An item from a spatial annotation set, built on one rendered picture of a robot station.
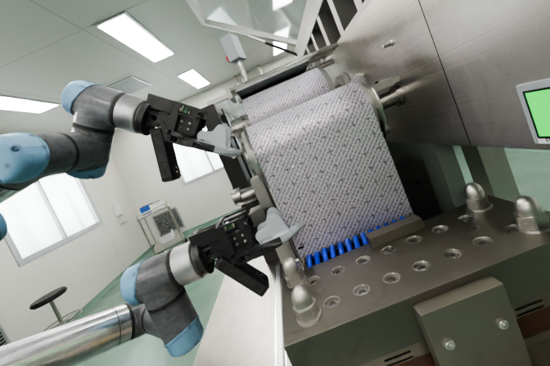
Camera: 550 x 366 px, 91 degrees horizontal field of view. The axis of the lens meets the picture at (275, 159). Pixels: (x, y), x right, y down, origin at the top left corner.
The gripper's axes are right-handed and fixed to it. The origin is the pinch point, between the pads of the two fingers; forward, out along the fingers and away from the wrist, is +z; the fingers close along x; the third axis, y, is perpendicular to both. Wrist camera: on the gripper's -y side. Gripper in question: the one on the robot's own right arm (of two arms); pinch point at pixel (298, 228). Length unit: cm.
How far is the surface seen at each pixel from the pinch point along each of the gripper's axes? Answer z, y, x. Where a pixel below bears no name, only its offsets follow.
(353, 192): 12.4, 2.6, -0.3
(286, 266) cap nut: -3.8, -2.3, -8.0
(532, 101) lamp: 29.4, 11.0, -22.0
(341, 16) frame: 32, 40, 24
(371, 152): 18.3, 8.3, -0.2
